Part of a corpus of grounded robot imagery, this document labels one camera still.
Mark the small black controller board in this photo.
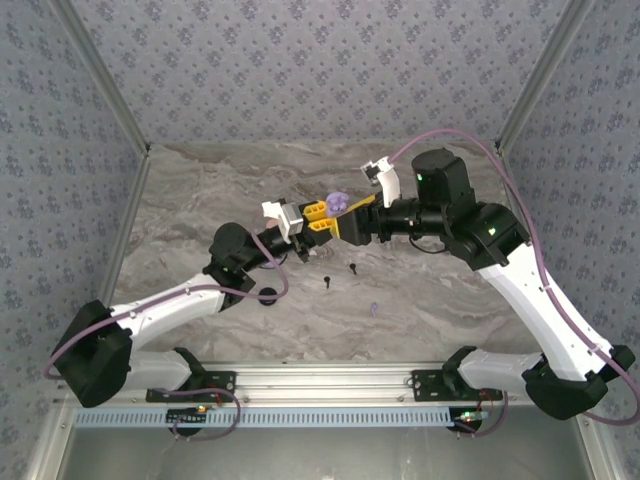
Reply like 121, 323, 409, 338
166, 407, 209, 427
452, 408, 487, 434

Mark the grey metal sheet panel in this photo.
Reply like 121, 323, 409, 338
57, 405, 609, 480

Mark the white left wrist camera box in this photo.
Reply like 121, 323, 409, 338
260, 198, 305, 240

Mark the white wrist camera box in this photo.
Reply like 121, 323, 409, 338
360, 156, 404, 207
260, 198, 305, 240

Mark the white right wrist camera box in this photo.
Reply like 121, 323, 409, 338
360, 156, 404, 207

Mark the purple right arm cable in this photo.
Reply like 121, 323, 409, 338
389, 128, 640, 440

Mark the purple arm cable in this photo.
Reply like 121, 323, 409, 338
42, 229, 291, 442
389, 128, 640, 440

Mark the aluminium corner post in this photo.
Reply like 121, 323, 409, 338
493, 0, 600, 156
48, 0, 153, 157

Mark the aluminium mounting rail beam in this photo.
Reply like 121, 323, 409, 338
54, 362, 599, 406

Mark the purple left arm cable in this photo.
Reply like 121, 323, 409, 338
42, 229, 291, 442

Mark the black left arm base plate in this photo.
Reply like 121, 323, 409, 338
145, 370, 237, 404

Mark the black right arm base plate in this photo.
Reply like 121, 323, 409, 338
410, 369, 504, 403

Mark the light blue slotted cable duct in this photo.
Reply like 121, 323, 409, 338
74, 405, 459, 429

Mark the aluminium frame bar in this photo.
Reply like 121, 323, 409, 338
22, 404, 76, 480
573, 412, 627, 480

